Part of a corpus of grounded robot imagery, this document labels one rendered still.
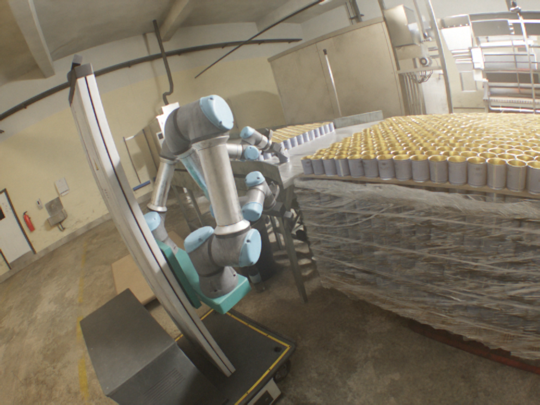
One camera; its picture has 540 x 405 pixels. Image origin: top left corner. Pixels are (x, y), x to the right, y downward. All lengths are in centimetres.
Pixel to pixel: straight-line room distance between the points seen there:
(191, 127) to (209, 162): 12
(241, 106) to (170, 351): 835
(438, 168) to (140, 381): 122
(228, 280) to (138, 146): 674
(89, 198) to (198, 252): 670
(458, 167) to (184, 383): 123
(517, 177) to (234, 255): 89
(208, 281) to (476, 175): 94
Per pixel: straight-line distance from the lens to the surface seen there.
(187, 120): 74
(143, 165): 746
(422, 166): 89
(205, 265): 86
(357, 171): 102
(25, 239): 797
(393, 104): 380
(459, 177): 87
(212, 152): 72
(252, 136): 140
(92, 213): 749
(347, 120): 245
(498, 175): 85
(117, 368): 101
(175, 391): 108
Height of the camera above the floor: 145
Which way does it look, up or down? 22 degrees down
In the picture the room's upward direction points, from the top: 16 degrees counter-clockwise
